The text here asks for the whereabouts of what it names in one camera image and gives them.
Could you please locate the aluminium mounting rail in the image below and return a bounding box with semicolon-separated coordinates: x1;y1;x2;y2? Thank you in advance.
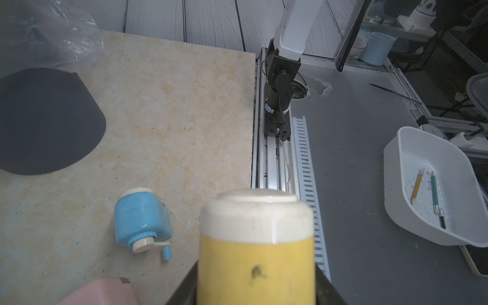
251;47;299;194

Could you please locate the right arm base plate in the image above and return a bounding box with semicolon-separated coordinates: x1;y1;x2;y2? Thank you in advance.
264;110;291;141

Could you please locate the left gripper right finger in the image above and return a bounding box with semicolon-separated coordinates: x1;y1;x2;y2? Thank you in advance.
315;264;346;305

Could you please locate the pink pencil sharpener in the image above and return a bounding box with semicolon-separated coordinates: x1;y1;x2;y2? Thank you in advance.
58;277;137;304

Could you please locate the clear plastic bin liner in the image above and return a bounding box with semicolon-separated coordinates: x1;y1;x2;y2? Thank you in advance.
1;1;107;77

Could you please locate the white plastic basin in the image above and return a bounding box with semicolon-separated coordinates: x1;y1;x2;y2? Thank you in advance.
383;127;487;248

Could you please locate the blue pencil sharpener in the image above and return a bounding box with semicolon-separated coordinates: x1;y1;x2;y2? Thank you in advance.
114;188;173;261

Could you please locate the right metal frame post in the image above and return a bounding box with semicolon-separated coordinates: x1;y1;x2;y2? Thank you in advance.
334;0;372;72

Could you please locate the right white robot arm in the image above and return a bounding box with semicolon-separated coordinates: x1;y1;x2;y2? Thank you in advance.
264;0;323;141

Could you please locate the green pencil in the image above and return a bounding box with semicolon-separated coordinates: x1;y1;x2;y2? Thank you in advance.
431;172;446;229

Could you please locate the dark grey trash bin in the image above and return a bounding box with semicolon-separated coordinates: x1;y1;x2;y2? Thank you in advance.
1;68;106;175

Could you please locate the light blue cup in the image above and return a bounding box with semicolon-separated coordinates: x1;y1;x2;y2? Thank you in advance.
359;32;397;66

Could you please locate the yellow pencil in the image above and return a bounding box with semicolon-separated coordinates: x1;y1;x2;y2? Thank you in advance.
410;169;424;205

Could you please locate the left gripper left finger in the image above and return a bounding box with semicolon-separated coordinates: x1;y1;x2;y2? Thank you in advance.
166;262;198;305

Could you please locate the white slotted cable duct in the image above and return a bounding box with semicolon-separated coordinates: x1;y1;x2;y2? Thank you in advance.
292;117;330;280

